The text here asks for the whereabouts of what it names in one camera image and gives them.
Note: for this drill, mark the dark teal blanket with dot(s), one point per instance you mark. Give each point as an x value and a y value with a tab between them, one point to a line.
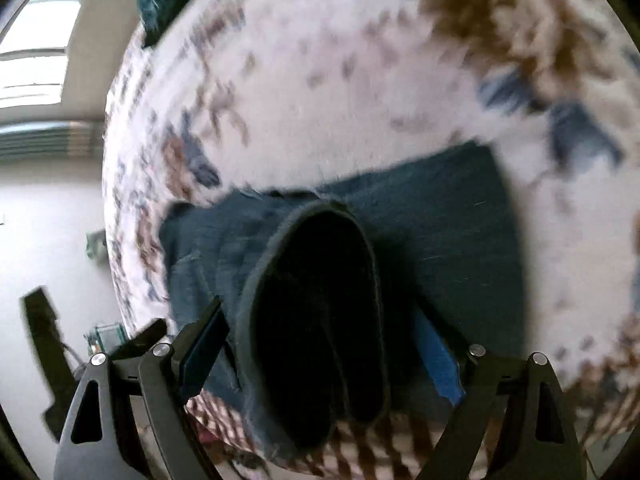
160	0

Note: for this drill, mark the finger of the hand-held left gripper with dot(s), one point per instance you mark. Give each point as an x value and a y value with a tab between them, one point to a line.
47	350
142	335

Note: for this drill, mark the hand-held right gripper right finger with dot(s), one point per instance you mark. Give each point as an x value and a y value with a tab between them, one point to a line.
437	355

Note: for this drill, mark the window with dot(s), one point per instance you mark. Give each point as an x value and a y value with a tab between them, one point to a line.
35	35

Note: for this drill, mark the teal shelf cart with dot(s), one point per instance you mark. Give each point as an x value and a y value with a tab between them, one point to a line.
102	340

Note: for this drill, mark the floral bedspread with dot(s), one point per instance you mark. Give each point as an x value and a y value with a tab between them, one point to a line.
350	60

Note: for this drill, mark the blue denim pants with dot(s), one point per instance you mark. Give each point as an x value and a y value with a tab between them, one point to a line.
450	220

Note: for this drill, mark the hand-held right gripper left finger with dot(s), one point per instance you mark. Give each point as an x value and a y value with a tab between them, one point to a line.
200	355

